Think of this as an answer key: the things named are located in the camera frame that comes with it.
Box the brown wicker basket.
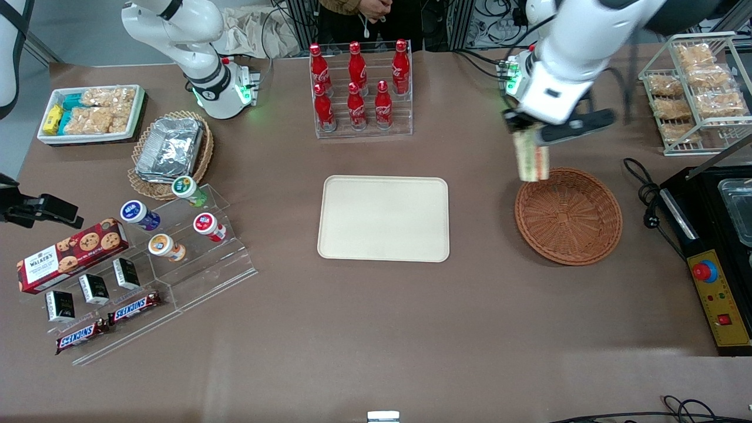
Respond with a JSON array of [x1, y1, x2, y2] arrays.
[[515, 168, 623, 266]]

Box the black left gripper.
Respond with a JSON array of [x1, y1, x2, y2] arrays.
[[503, 108, 552, 147]]

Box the stacked foil containers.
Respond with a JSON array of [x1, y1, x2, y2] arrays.
[[135, 117, 204, 183]]

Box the clear acrylic bottle rack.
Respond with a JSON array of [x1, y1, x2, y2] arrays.
[[310, 42, 413, 140]]

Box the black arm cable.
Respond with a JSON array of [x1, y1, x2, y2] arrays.
[[587, 44, 641, 127]]

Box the red cola bottle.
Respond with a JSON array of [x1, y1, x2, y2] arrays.
[[374, 80, 393, 129], [348, 41, 368, 89], [347, 82, 367, 130], [314, 83, 337, 132], [392, 39, 411, 95], [310, 43, 333, 98]]

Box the clear acrylic stepped stand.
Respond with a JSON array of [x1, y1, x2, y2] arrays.
[[21, 183, 258, 366]]

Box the person in dark clothes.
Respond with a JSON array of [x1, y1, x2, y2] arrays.
[[317, 0, 424, 51]]

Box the black appliance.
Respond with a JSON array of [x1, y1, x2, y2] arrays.
[[659, 136, 752, 357]]

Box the green lid drink bottle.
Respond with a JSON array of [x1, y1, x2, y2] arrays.
[[172, 176, 209, 207]]

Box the black loose cable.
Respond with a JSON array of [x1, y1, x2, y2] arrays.
[[552, 395, 752, 423]]

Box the orange lid drink bottle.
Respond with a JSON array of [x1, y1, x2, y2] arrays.
[[148, 234, 187, 263]]

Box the clear plastic container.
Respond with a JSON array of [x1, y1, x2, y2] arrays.
[[718, 179, 752, 247]]

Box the white rectangular snack bin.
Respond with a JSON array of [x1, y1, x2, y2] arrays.
[[36, 85, 146, 145]]

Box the light wicker basket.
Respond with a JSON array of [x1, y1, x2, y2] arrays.
[[128, 110, 214, 201]]

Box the triangular sandwich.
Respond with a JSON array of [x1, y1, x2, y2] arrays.
[[513, 132, 550, 182]]

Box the blue lid drink bottle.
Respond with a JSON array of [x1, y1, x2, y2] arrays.
[[120, 200, 161, 231]]

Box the white wire rack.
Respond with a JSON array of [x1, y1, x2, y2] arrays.
[[639, 32, 752, 156]]

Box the black power cable with plug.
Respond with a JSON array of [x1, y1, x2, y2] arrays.
[[623, 157, 689, 260]]

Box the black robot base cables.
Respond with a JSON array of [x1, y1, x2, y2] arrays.
[[451, 48, 507, 80]]

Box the red lid drink bottle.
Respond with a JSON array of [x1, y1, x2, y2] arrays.
[[193, 213, 227, 243]]

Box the yellow control box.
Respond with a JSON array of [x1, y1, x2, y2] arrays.
[[687, 250, 751, 348]]

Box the red Walkers cookie box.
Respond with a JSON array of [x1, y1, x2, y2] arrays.
[[16, 218, 130, 294]]

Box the crumpled beige cloth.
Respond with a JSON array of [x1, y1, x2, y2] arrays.
[[220, 6, 300, 58]]

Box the small black box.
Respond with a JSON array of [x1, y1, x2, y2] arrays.
[[79, 274, 110, 306], [113, 258, 141, 290], [45, 290, 76, 323]]

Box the beige plastic tray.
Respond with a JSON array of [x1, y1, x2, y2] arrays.
[[317, 175, 451, 263]]

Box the Snickers bar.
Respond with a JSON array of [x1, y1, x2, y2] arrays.
[[56, 319, 111, 355], [108, 291, 162, 325]]

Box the yellow snack packet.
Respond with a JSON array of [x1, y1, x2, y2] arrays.
[[43, 105, 64, 136]]

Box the clear rice cracker bag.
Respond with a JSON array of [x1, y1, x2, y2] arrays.
[[80, 87, 137, 110], [63, 108, 131, 135]]

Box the bagged cracker snack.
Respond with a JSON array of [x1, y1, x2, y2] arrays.
[[687, 66, 736, 90], [676, 44, 715, 69], [661, 122, 703, 145], [696, 89, 748, 118], [646, 73, 685, 97], [653, 97, 693, 121]]

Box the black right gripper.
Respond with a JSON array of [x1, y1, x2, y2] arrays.
[[0, 174, 30, 227]]

